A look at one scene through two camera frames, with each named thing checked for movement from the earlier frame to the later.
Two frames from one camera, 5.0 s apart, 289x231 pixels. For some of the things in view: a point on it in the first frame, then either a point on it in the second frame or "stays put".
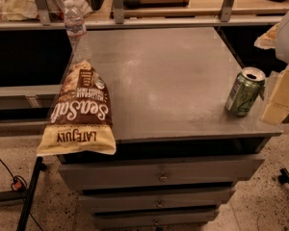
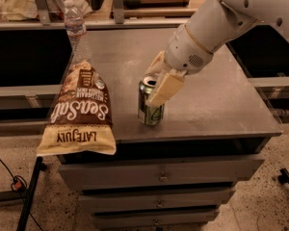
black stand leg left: [39, 167] stays put
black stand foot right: [287, 178] stays put
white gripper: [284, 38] → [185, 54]
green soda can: [246, 90] → [146, 115]
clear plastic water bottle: [76, 32] stays put
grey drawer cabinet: [178, 154] stays put
